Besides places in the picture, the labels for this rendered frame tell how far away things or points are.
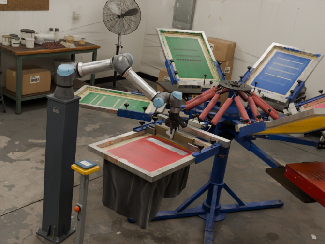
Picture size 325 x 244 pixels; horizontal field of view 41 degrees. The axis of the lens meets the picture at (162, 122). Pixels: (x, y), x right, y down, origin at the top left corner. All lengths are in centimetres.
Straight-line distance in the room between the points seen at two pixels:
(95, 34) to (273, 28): 299
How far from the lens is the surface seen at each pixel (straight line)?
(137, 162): 296
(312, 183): 284
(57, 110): 333
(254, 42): 748
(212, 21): 786
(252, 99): 388
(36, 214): 413
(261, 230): 436
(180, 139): 327
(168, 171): 286
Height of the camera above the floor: 224
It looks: 20 degrees down
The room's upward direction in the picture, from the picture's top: 8 degrees clockwise
